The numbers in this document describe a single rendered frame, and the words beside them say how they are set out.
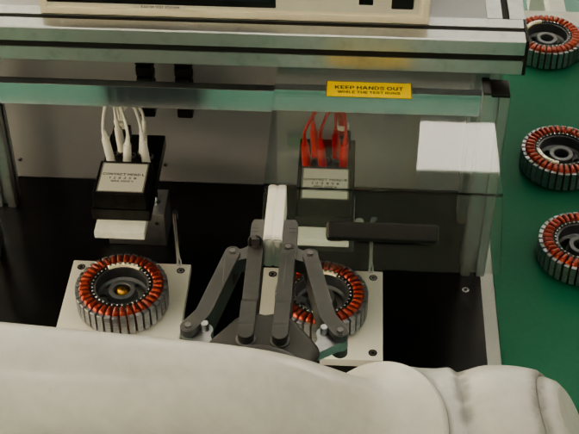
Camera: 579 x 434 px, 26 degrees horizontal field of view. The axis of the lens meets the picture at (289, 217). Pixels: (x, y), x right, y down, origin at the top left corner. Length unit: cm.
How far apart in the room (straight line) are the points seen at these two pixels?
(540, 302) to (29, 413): 109
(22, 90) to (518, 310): 66
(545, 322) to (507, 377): 89
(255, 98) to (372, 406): 82
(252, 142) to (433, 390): 102
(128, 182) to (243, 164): 25
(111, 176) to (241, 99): 19
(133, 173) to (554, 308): 55
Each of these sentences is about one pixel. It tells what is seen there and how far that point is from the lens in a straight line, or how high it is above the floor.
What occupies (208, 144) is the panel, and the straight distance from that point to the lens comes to 169.
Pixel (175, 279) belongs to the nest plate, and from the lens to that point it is 157.
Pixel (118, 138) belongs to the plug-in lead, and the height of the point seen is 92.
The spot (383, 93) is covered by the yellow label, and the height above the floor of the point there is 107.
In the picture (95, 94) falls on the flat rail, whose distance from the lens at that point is 146.
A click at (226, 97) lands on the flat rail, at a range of 144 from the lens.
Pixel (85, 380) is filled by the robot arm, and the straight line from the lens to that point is 61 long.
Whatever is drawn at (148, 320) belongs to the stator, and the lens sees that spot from 150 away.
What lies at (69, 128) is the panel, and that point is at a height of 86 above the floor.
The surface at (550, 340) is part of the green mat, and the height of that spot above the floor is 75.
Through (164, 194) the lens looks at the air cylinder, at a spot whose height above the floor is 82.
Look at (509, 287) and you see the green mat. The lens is 163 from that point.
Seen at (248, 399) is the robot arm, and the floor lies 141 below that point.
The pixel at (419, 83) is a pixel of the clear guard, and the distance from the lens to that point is 141.
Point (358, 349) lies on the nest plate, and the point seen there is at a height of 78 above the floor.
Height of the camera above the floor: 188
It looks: 42 degrees down
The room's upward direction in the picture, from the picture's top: straight up
